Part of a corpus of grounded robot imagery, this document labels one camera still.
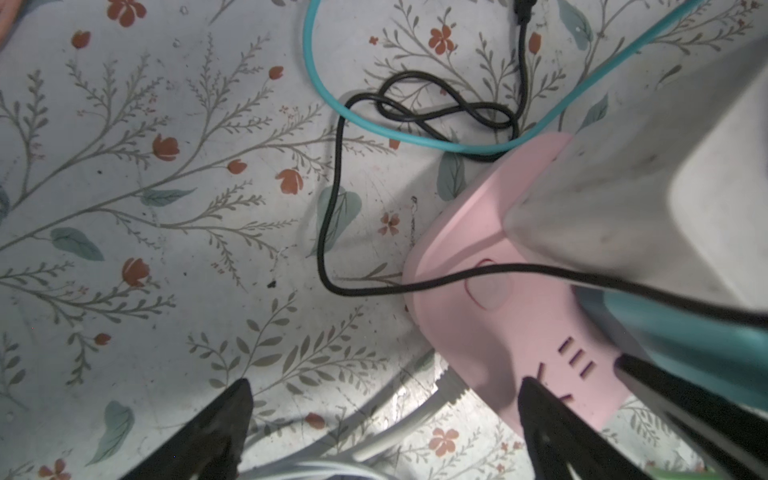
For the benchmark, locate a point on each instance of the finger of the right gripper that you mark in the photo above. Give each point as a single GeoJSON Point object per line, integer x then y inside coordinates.
{"type": "Point", "coordinates": [728, 437]}

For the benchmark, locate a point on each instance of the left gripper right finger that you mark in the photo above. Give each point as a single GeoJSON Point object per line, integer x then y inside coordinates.
{"type": "Point", "coordinates": [562, 446]}

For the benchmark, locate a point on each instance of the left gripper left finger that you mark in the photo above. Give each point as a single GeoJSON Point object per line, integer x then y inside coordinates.
{"type": "Point", "coordinates": [210, 446]}

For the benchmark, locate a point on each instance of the teal charger plug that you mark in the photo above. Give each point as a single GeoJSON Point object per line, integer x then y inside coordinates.
{"type": "Point", "coordinates": [725, 359]}

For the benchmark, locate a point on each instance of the pink power strip cube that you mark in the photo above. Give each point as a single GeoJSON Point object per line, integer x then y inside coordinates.
{"type": "Point", "coordinates": [496, 330]}

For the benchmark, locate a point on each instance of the white charger plug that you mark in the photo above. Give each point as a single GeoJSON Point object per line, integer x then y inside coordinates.
{"type": "Point", "coordinates": [670, 192]}

